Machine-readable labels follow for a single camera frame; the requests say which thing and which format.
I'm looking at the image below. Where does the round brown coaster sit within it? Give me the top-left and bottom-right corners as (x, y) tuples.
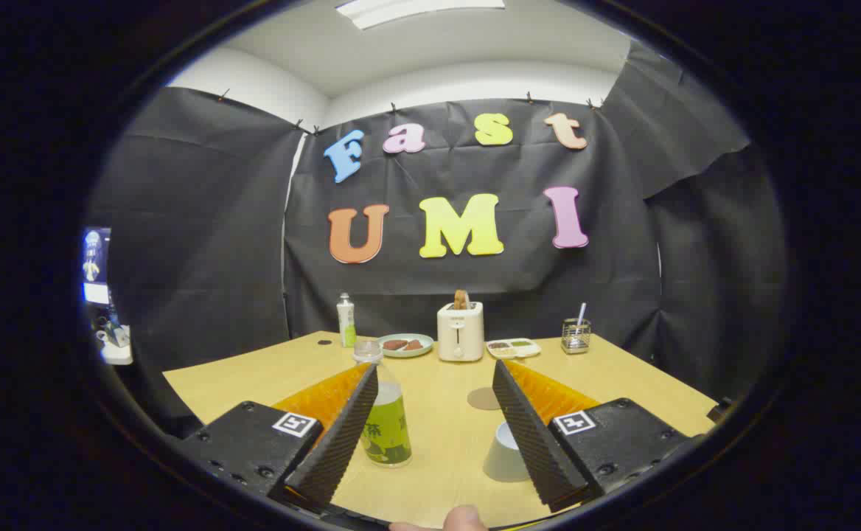
(467, 386), (504, 412)

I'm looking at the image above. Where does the pale green plate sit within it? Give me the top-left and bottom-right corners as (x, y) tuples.
(377, 333), (435, 359)

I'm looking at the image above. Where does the wooden table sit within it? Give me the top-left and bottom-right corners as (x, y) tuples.
(163, 331), (719, 529)

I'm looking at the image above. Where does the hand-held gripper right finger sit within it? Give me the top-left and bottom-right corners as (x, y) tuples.
(491, 358), (695, 514)

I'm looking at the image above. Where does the ceiling light panel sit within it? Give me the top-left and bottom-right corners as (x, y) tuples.
(335, 0), (507, 31)

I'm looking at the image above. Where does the green label juice bottle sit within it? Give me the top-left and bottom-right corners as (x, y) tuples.
(353, 339), (414, 468)

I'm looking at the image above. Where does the pale grey cup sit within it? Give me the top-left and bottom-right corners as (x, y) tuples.
(483, 421), (534, 484)

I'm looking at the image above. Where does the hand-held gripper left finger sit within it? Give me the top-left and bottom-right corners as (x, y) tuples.
(180, 361), (380, 515)

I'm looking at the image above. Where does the white divided bean tray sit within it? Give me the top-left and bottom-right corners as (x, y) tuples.
(485, 338), (542, 361)

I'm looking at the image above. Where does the cream toaster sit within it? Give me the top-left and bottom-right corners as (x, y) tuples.
(437, 301), (485, 363)

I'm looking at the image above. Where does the black backdrop cloth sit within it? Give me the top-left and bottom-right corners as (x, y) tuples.
(83, 41), (789, 437)

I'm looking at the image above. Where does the small white green bottle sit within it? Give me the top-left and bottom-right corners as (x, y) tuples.
(336, 293), (358, 349)

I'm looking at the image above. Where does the computer monitor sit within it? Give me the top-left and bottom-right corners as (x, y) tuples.
(81, 227), (114, 308)

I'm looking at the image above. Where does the wire utensil holder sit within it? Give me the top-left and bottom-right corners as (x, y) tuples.
(561, 318), (592, 355)

